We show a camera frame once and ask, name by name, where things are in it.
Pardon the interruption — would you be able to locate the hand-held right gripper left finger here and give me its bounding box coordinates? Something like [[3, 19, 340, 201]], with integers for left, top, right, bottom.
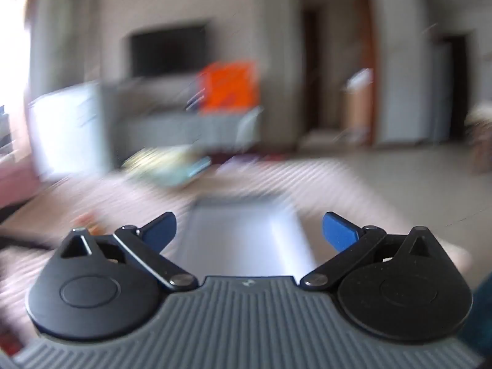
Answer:
[[58, 211, 198, 291]]

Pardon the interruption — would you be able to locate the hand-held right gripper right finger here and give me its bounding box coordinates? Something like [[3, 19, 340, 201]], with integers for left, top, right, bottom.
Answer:
[[299, 211, 446, 292]]

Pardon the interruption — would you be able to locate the grey cardboard box lid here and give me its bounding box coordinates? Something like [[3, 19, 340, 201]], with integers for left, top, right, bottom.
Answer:
[[177, 194, 308, 277]]

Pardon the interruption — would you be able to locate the light blue cartoon plate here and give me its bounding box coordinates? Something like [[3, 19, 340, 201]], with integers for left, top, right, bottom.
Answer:
[[150, 157, 213, 190]]

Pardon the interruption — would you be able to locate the napa cabbage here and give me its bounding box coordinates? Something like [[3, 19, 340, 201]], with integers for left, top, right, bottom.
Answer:
[[123, 148, 210, 183]]

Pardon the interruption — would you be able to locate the cabinet with tiled cloth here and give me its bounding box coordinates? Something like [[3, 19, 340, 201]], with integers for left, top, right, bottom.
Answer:
[[102, 79, 262, 150]]

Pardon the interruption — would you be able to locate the wooden kitchen cabinet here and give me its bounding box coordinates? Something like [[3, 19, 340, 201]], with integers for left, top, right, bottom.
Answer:
[[344, 69, 375, 139]]

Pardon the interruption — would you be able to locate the white chest freezer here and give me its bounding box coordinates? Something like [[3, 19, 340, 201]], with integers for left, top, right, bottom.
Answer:
[[29, 82, 112, 179]]

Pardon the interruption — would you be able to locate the orange gift box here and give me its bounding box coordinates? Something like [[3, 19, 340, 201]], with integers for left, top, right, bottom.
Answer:
[[198, 61, 258, 114]]

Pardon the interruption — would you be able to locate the blue plastic bag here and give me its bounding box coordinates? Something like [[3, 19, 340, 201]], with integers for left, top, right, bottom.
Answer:
[[457, 280, 492, 362]]

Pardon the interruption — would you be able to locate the bright window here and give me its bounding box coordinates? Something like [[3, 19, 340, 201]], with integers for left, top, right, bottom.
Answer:
[[0, 0, 32, 150]]

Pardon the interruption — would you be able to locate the wooden door frame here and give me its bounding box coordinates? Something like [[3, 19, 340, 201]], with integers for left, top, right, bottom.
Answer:
[[296, 0, 381, 147]]

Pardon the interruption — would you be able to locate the black wall television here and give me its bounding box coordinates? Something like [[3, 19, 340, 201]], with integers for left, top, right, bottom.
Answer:
[[129, 21, 210, 79]]

